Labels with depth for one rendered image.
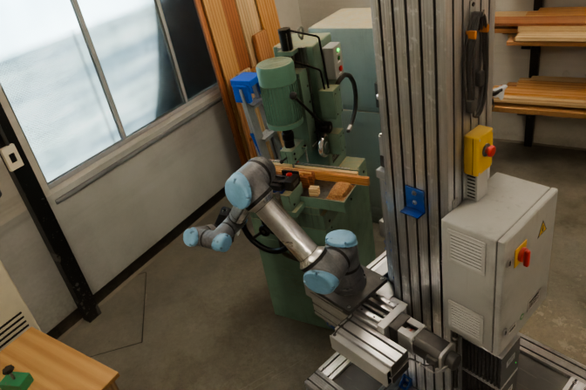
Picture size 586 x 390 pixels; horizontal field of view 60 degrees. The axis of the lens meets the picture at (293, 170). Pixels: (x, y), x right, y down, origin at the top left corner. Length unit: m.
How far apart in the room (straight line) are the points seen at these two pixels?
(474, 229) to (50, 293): 2.59
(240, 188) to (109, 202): 1.89
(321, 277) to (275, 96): 0.92
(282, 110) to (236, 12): 1.86
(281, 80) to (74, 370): 1.56
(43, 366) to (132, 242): 1.32
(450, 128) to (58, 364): 1.96
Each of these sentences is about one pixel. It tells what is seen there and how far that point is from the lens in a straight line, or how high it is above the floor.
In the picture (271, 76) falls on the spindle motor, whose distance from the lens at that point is 2.28.
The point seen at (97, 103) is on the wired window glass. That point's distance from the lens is 3.45.
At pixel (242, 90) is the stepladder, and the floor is 1.10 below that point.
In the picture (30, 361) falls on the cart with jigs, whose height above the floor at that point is 0.53.
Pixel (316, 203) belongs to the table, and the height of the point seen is 0.87.
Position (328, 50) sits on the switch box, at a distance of 2.52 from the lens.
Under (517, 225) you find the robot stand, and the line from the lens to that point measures 1.62.
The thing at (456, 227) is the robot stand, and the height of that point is 1.22.
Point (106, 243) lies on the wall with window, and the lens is 3.58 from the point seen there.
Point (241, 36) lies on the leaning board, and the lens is 4.12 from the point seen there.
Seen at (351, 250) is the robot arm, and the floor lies 1.01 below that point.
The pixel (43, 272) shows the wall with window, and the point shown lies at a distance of 3.38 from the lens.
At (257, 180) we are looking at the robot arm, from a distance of 1.75.
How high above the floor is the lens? 2.20
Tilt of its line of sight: 29 degrees down
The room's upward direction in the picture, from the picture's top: 11 degrees counter-clockwise
